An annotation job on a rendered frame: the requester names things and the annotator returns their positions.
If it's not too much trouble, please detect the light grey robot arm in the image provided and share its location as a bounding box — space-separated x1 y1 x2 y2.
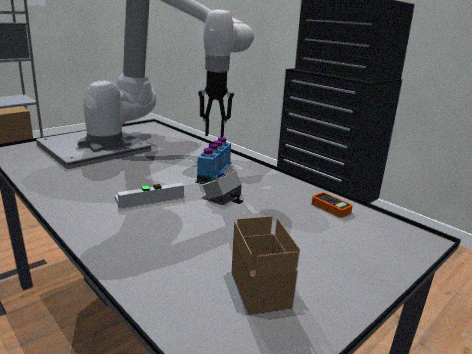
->
76 0 254 152

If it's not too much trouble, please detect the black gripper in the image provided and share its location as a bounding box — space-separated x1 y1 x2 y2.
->
198 71 234 138

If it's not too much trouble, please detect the white key housing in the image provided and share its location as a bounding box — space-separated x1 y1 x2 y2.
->
202 171 243 205

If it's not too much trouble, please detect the brown cardboard box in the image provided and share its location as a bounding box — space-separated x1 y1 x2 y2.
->
232 216 300 315

